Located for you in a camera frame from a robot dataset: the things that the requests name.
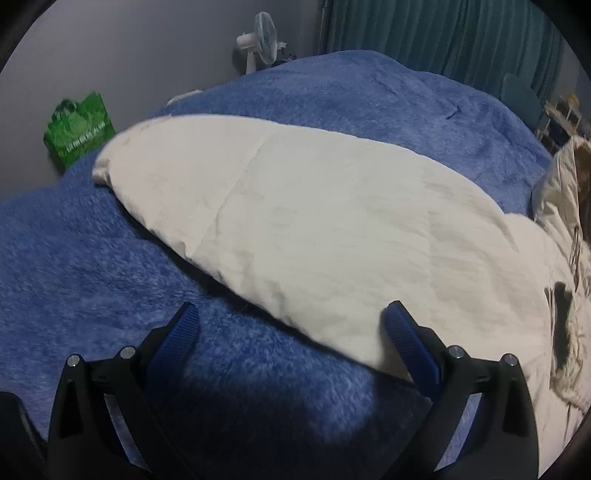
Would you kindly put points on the white standing fan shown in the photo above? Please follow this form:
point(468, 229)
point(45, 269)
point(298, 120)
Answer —
point(261, 41)

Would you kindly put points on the green plastic bag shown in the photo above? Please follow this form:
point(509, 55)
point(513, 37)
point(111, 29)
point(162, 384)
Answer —
point(78, 131)

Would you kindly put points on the blue fleece blanket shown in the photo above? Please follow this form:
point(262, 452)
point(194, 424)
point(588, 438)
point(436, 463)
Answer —
point(92, 286)

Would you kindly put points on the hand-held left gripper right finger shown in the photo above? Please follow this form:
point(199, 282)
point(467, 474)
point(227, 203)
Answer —
point(411, 344)

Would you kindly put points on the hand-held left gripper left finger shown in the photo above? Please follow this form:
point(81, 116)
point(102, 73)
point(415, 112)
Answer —
point(178, 339)

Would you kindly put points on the teal chair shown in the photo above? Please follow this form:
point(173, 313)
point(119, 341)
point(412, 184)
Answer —
point(521, 99)

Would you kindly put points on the small shelf with items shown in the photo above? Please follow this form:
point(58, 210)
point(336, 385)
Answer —
point(561, 120)

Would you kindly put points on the teal curtain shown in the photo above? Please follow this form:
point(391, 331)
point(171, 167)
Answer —
point(438, 37)

